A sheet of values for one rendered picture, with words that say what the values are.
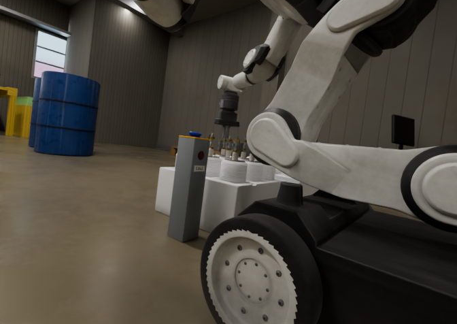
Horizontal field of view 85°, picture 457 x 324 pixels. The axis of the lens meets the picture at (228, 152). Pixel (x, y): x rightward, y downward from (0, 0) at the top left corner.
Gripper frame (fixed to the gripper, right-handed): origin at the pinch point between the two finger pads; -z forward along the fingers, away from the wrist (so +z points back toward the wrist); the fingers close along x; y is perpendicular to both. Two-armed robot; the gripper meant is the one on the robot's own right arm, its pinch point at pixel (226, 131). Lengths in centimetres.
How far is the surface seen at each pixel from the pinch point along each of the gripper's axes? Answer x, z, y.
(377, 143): 255, 22, 161
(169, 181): -24.8, -23.3, -19.2
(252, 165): 4.5, -13.0, -30.4
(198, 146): -18.8, -7.9, -44.5
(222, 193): -8.3, -22.4, -39.7
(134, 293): -31, -37, -69
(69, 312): -41, -37, -74
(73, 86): -117, 31, 155
